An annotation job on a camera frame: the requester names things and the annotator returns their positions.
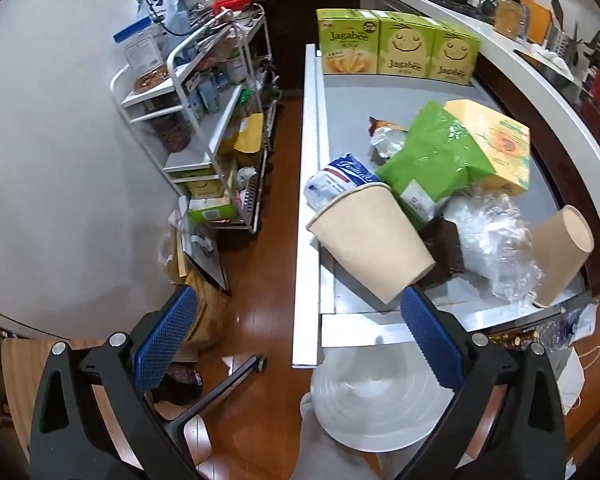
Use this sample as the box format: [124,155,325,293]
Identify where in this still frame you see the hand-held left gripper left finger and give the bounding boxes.
[29,284,202,480]

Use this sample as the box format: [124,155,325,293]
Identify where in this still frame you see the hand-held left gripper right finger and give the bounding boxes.
[394,284,577,480]

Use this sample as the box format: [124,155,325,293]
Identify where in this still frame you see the white trash bin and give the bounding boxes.
[292,342,463,480]

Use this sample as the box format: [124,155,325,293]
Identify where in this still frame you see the large beige paper cup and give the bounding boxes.
[306,182,436,306]

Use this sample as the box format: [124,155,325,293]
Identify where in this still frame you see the blue white tissue pack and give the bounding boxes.
[304,152,383,211]

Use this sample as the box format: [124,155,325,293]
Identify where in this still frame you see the yellow cardboard box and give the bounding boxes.
[445,99,532,197]

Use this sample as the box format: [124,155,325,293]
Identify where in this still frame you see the brown paper bag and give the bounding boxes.
[172,260,233,356]

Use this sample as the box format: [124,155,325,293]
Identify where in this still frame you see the dark brown wrapper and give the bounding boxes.
[420,217,466,286]

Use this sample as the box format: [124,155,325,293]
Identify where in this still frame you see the crumpled clear plastic wrap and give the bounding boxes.
[445,192,543,301]

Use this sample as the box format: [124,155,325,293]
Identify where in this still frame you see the green box on shelf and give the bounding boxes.
[187,195,237,224]

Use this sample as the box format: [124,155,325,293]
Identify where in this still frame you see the white paper bag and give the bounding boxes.
[555,345,600,411]

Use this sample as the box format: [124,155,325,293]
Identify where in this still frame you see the small brown paper cup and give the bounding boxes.
[530,205,596,308]

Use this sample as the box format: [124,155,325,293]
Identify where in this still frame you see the green plastic bag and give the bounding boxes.
[377,101,496,231]

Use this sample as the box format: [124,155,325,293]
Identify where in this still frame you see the wicker basket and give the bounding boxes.
[155,115,191,153]

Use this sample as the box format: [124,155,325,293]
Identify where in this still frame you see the crumpled foil snack packet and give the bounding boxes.
[369,116,411,161]

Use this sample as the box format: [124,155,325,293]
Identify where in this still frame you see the white metal shelf rack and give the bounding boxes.
[110,7,283,233]

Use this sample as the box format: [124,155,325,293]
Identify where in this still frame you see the yellow envelope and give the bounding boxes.
[232,114,266,153]

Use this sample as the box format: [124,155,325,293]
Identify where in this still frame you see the green snack box smiley face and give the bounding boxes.
[377,10,438,80]
[430,20,482,86]

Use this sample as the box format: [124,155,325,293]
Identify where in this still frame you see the white zip bag blue top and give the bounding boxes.
[112,17,168,73]

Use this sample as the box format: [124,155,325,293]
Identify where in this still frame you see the white cloth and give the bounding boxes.
[530,42,573,73]

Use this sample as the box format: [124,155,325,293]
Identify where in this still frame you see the green snack box fries picture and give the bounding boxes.
[316,8,381,76]

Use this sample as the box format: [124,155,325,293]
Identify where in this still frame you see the metal utensil holder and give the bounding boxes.
[547,25,578,66]

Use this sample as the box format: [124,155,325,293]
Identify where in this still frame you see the blue coffee bag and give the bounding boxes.
[139,0,192,36]

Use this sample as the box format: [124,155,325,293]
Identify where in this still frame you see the clear bag of beige snacks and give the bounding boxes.
[495,0,526,38]

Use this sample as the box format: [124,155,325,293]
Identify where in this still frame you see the black knife block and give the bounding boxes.
[582,30,600,66]

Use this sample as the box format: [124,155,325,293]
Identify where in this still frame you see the orange cutting board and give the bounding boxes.
[515,0,551,43]

